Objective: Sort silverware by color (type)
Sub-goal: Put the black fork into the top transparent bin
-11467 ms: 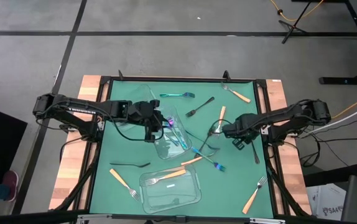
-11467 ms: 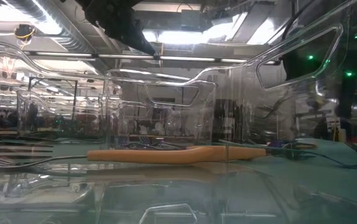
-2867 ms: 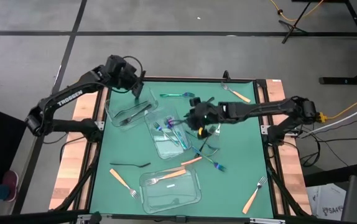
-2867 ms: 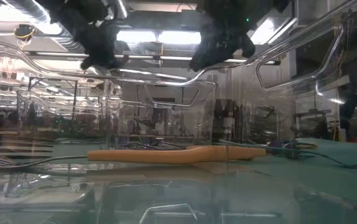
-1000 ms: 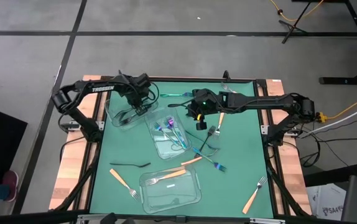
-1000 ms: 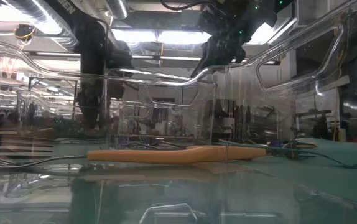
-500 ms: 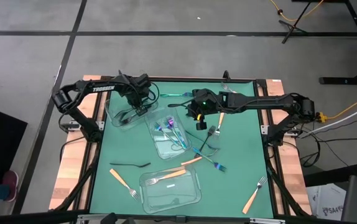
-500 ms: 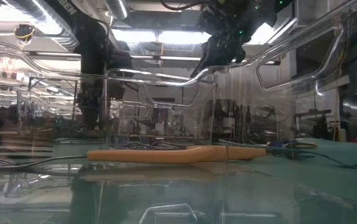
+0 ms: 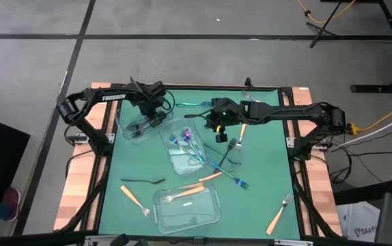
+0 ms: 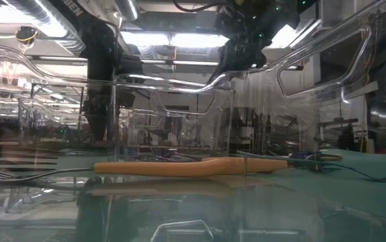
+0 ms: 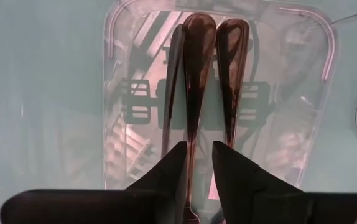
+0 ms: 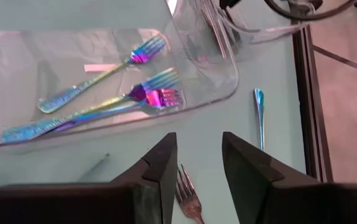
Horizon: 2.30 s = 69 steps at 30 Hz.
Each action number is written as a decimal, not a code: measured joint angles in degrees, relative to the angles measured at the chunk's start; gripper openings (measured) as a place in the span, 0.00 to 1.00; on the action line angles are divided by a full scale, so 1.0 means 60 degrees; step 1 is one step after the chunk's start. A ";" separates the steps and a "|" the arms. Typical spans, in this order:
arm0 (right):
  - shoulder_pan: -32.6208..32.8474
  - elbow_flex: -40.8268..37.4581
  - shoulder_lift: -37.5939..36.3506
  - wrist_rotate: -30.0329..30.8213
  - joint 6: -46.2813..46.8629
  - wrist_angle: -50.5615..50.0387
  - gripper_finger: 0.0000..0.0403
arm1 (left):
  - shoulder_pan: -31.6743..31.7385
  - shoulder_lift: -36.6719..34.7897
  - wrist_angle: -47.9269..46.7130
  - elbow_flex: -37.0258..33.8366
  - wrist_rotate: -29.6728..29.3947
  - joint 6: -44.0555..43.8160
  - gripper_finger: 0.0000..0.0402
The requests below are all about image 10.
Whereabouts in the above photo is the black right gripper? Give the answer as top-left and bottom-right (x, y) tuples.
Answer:
(213, 12), (274, 81)

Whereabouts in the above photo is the wooden handle fork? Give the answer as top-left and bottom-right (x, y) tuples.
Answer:
(201, 156), (327, 175)
(0, 162), (216, 189)
(320, 153), (344, 161)

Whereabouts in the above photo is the clear plastic bin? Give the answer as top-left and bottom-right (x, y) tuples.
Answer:
(0, 0), (386, 242)
(17, 96), (91, 145)
(112, 73), (236, 161)

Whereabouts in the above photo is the ceiling light panel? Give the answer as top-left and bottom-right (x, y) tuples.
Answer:
(120, 32), (231, 48)

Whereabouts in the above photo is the green table mat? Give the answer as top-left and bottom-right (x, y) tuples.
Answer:
(0, 147), (386, 242)

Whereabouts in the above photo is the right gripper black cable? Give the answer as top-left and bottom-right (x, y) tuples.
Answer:
(171, 0), (237, 13)

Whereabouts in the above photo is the small silver ventilation duct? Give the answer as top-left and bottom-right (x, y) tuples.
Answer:
(112, 0), (141, 22)

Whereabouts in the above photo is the large silver ventilation duct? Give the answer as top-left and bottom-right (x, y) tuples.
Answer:
(0, 0), (89, 58)

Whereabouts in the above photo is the yellow cord reel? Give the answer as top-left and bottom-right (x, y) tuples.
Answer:
(14, 26), (40, 46)

